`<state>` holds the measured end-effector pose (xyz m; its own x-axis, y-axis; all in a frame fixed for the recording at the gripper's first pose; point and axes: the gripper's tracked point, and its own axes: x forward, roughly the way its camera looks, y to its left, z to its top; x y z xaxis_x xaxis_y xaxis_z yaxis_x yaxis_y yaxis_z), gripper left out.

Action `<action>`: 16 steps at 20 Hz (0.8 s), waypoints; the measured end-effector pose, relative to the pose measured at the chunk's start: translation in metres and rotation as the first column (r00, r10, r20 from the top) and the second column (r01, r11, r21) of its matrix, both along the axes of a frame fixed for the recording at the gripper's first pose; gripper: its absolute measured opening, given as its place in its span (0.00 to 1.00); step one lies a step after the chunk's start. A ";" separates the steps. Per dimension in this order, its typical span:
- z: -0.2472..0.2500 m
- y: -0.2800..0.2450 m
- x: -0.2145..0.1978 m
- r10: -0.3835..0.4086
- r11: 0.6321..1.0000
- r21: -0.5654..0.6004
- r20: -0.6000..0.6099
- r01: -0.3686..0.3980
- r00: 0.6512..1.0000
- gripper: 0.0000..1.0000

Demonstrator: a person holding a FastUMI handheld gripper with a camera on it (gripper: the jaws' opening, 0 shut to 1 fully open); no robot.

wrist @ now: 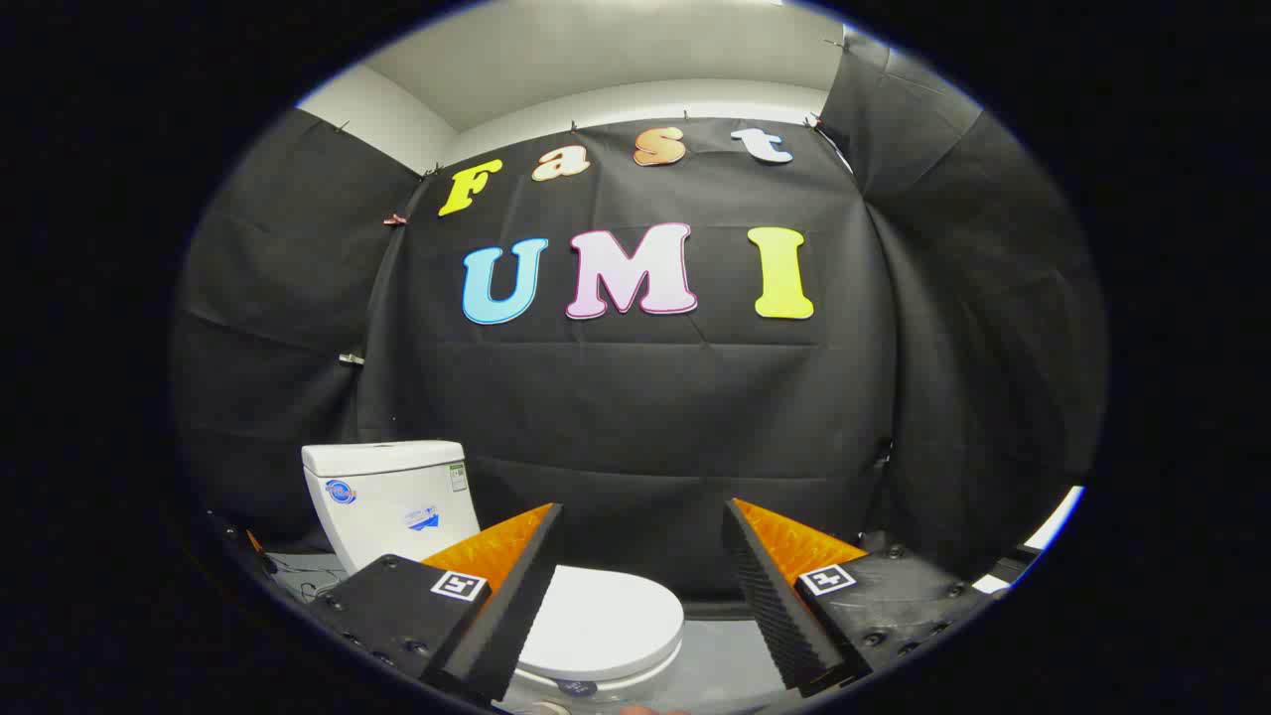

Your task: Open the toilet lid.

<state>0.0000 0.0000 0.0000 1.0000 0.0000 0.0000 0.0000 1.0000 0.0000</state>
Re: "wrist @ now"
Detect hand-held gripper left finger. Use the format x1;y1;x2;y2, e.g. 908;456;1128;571
308;502;564;704

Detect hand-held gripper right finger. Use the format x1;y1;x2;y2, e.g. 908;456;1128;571
721;498;999;696

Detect white toilet lid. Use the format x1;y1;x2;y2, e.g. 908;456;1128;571
516;566;686;684

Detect white toilet bowl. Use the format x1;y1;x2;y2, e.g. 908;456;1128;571
496;645;686;712

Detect white toilet tank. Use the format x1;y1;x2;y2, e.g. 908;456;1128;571
302;440;483;577

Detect black backdrop cloth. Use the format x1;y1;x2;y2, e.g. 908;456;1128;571
169;25;1108;607

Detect thin floor cables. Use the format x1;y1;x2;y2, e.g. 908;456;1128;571
266;554;346;603

